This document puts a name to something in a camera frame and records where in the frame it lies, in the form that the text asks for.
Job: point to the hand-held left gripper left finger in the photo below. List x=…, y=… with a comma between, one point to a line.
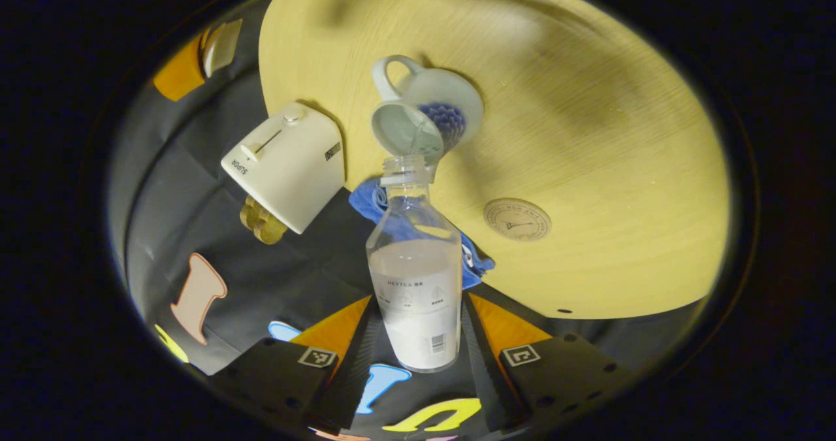
x=349, y=375

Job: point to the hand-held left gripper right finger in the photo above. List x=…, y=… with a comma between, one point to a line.
x=486, y=375

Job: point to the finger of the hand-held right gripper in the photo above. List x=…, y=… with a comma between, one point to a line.
x=179, y=72

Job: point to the white teacup lid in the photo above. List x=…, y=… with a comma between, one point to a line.
x=222, y=48

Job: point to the clear plastic water bottle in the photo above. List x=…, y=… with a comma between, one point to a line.
x=415, y=284

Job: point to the round cork coaster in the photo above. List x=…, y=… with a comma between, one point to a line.
x=517, y=219

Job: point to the white blue-patterned teacup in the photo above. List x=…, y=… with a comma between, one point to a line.
x=444, y=95

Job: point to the white toaster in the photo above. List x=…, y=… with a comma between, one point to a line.
x=287, y=166

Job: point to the blue folded towel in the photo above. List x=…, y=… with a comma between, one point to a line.
x=366, y=202

